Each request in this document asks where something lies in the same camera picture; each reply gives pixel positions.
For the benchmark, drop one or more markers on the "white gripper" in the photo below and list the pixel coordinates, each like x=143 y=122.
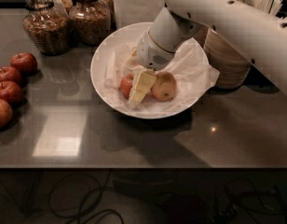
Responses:
x=150 y=54

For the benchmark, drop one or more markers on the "red apple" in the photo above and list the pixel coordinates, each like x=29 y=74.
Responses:
x=25 y=62
x=11 y=92
x=5 y=113
x=126 y=84
x=9 y=73

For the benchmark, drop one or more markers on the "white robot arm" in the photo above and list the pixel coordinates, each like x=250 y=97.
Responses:
x=258 y=37

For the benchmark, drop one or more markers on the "large white bowl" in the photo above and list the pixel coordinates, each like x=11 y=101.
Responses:
x=128 y=34

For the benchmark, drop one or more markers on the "yellowish apple in bowl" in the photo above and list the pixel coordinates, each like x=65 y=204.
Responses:
x=164 y=89

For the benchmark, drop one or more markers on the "white crumpled paper liner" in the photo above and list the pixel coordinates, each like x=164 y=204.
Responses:
x=190 y=67

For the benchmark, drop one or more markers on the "white napkin dispenser box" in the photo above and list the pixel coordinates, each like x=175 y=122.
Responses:
x=128 y=12

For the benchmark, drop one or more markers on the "rear stack paper bowls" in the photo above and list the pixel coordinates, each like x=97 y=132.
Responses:
x=200 y=36

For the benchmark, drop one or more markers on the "stack paper bowls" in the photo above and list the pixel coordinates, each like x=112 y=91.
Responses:
x=233 y=67
x=200 y=36

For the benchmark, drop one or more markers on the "glass granola jar right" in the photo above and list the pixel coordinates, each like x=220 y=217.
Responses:
x=91 y=20

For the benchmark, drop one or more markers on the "front stack paper bowls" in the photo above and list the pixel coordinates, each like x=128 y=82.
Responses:
x=233 y=67

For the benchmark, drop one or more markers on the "glass granola jar left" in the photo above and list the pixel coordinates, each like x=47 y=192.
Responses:
x=48 y=30

